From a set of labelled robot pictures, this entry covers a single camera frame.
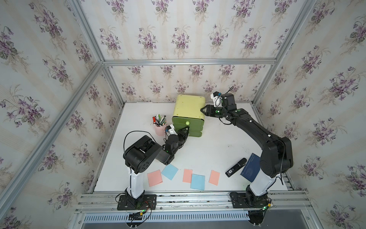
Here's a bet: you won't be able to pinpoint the pink sticky pad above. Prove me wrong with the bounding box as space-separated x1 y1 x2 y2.
183 169 193 183
208 170 220 186
147 170 163 187

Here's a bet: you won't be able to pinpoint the aluminium front rail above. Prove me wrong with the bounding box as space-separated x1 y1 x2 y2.
75 190 313 214

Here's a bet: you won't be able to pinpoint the pink pen cup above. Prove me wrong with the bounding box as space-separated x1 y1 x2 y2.
154 125 166 136

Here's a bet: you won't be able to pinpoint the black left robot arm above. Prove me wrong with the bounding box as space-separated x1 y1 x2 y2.
123 125 190 200

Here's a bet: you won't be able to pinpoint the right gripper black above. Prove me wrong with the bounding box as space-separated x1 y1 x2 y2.
199 104 227 118

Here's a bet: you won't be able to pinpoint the blue sticky pad left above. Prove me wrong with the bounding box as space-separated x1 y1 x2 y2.
162 164 178 180

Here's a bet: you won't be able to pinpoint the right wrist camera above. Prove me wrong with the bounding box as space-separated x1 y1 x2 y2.
210 92 222 106

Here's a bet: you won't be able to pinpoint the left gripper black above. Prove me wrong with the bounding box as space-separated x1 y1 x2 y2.
171 127 189 156

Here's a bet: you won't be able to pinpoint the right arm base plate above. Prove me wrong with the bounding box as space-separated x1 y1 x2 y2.
229 192 272 209

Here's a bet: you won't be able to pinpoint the blue sticky pad middle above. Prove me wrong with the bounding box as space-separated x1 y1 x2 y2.
190 174 205 191

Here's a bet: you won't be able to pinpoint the pens in cup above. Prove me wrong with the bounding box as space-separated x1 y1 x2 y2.
152 114 166 127

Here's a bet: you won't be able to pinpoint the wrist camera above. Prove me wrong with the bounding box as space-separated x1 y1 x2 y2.
165 124 177 135
210 92 222 106

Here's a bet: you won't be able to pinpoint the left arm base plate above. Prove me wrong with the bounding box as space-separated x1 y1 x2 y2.
117 194 157 210

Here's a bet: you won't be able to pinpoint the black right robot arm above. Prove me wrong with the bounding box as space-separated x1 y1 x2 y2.
201 92 294 201

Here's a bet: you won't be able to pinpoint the pink sticky pad left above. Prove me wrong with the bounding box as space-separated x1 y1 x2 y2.
147 170 163 187

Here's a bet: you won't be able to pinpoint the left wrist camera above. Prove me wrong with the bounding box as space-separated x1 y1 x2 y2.
165 124 177 135

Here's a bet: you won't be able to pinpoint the green middle drawer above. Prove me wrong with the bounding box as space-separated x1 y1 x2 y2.
189 126 203 132

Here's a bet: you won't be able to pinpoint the blue sticky pad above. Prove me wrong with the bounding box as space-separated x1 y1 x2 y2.
190 174 205 191
162 164 178 180

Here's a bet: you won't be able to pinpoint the yellow green drawer cabinet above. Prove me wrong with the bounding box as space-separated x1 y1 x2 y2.
173 94 205 120

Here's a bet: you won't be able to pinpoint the small circuit board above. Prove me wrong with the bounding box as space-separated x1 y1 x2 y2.
128 212 144 221

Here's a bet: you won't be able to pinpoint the green top drawer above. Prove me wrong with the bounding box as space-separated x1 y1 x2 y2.
172 116 205 129

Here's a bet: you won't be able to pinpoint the pink sticky pad right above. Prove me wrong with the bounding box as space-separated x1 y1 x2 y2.
208 170 220 186

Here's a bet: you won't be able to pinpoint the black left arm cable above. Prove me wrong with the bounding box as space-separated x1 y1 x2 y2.
122 130 156 152

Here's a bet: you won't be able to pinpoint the dark blue notebook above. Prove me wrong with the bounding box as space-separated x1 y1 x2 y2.
240 153 260 182

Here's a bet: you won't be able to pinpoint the pink sticky pad middle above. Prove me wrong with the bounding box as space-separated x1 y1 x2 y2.
183 169 193 183

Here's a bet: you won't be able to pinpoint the green bottom drawer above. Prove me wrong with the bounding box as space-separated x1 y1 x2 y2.
189 131 202 137

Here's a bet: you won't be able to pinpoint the green drawer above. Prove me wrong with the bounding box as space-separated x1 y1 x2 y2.
172 116 205 129
189 131 202 137
189 126 203 132

